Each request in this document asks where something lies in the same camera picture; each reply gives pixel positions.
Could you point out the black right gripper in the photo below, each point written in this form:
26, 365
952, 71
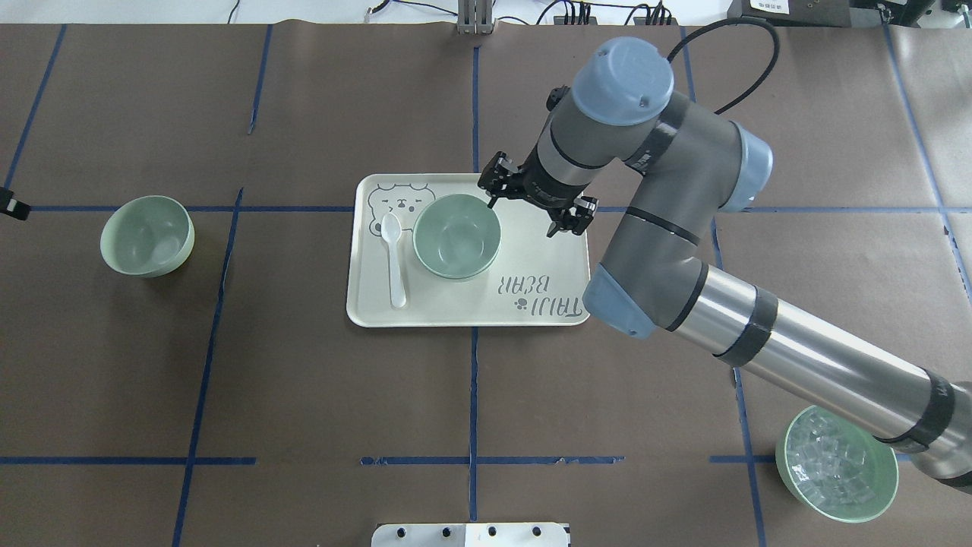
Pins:
541, 193

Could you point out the white plastic spoon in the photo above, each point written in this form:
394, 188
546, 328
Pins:
391, 232

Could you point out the aluminium frame post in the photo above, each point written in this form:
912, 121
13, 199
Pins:
475, 17

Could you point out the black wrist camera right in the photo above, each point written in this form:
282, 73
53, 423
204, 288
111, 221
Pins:
555, 97

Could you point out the green bowl with ice cubes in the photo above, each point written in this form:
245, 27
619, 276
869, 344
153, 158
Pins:
882, 473

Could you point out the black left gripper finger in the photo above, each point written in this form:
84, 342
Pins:
12, 207

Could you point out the clear ice cubes pile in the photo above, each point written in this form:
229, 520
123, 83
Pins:
827, 466

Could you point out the green bowl on tray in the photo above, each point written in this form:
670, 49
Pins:
457, 271

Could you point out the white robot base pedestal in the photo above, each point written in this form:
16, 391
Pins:
473, 534

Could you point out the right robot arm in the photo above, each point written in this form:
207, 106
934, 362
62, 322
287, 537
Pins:
664, 266

